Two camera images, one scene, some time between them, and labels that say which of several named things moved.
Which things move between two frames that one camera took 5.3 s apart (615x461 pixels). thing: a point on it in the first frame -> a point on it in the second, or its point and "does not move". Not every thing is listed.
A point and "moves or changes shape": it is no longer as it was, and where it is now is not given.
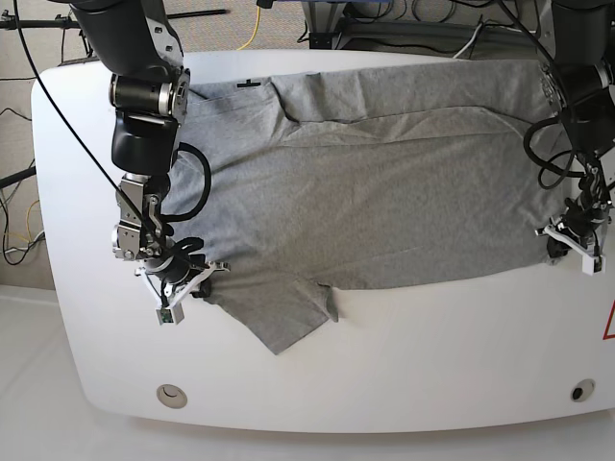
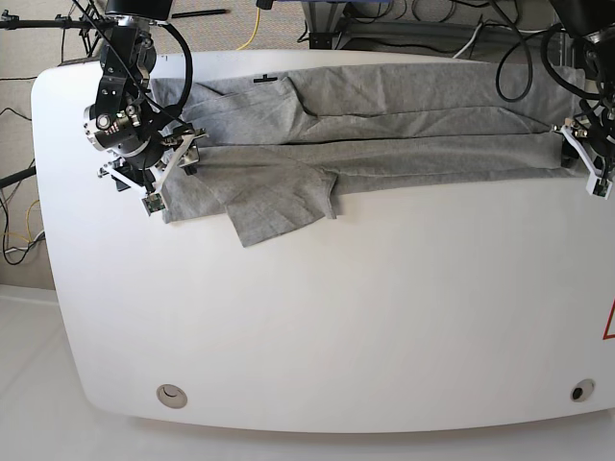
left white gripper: x=171 y=312 -> x=153 y=201
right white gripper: x=592 y=264 -> x=598 y=184
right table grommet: x=581 y=390 does not move
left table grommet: x=172 y=396 does not move
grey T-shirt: x=351 y=177 moves or changes shape
